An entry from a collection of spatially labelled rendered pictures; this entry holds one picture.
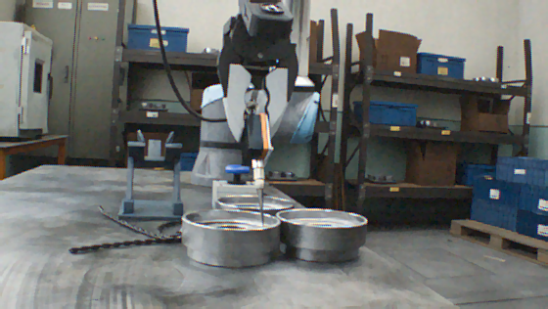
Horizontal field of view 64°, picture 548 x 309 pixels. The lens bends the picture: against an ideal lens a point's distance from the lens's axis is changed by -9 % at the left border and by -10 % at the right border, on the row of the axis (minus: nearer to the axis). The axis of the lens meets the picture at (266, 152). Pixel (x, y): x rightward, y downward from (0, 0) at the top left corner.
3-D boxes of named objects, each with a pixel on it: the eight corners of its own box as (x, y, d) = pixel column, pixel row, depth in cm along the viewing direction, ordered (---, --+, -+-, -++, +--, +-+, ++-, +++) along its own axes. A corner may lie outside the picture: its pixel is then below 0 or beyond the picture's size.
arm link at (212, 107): (205, 139, 118) (209, 84, 117) (260, 142, 116) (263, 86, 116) (193, 140, 106) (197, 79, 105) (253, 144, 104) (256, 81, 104)
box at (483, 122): (512, 134, 456) (514, 98, 454) (474, 132, 451) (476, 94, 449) (490, 133, 496) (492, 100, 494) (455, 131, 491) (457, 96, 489)
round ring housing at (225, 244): (292, 251, 54) (294, 216, 54) (254, 276, 45) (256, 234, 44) (210, 239, 58) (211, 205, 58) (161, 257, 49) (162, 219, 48)
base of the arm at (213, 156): (189, 178, 118) (191, 138, 117) (250, 181, 121) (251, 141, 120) (192, 187, 103) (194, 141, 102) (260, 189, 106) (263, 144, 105)
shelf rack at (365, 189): (521, 231, 461) (535, 39, 449) (354, 235, 423) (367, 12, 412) (488, 221, 517) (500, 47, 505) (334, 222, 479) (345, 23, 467)
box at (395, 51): (424, 75, 437) (425, 36, 435) (370, 68, 421) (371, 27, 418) (400, 78, 477) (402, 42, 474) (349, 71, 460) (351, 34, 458)
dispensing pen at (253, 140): (253, 219, 49) (243, 89, 58) (246, 234, 53) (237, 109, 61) (275, 219, 50) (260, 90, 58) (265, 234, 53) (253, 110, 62)
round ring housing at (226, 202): (234, 220, 71) (235, 193, 70) (302, 229, 67) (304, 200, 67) (200, 233, 61) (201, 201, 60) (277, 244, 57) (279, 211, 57)
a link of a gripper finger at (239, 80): (234, 140, 62) (246, 70, 62) (243, 143, 56) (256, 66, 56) (210, 136, 61) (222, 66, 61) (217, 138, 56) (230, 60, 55)
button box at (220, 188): (260, 215, 75) (262, 185, 75) (215, 214, 74) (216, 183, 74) (252, 206, 83) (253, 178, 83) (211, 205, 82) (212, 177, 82)
